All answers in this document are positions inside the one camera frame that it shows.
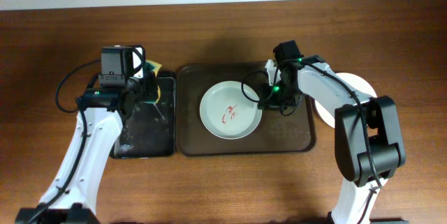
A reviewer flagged right black cable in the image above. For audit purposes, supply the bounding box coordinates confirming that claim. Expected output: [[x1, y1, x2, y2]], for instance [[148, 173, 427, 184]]
[[240, 59, 383, 224]]

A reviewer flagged brown plastic serving tray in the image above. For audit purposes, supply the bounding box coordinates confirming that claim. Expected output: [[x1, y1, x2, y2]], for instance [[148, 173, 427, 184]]
[[175, 61, 316, 156]]

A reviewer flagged green and yellow sponge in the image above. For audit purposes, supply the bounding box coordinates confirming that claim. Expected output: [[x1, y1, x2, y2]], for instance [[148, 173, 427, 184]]
[[145, 59, 162, 104]]

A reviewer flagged white plate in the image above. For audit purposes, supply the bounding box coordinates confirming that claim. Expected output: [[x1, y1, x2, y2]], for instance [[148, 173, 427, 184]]
[[314, 73, 377, 128]]

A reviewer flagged black cable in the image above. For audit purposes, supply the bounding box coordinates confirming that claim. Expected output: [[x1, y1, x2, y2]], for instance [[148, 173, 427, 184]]
[[26, 59, 104, 224], [240, 59, 383, 224]]

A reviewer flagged pale green plate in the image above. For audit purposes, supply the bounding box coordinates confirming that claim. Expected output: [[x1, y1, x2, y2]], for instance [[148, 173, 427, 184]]
[[199, 81, 262, 140]]

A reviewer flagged small black tray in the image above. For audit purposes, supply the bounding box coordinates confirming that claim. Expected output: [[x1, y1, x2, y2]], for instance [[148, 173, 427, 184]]
[[109, 70, 177, 159]]

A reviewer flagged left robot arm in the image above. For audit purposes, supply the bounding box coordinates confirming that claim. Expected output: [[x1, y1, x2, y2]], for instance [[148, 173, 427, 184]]
[[15, 45, 161, 223]]

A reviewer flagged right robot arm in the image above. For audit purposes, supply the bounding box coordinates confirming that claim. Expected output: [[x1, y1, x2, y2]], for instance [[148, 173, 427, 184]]
[[257, 40, 406, 223]]

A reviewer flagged left black cable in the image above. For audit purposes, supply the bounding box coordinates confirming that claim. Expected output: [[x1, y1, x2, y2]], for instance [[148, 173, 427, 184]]
[[26, 59, 104, 224]]

